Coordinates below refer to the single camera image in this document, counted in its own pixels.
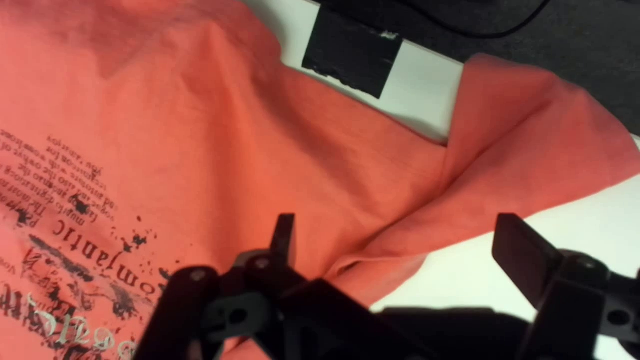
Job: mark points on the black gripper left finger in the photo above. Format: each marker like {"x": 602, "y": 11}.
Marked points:
{"x": 226, "y": 313}

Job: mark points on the coral red printed sweatshirt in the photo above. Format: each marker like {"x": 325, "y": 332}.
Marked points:
{"x": 200, "y": 133}

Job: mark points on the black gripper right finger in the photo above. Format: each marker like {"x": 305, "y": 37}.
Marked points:
{"x": 587, "y": 313}

